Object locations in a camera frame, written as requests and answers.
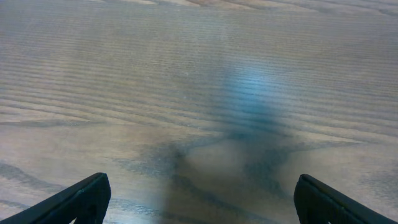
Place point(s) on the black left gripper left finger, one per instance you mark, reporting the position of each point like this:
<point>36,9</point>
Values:
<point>84,202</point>

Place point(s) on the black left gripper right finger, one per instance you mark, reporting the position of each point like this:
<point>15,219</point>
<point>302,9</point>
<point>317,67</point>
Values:
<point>318,203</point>

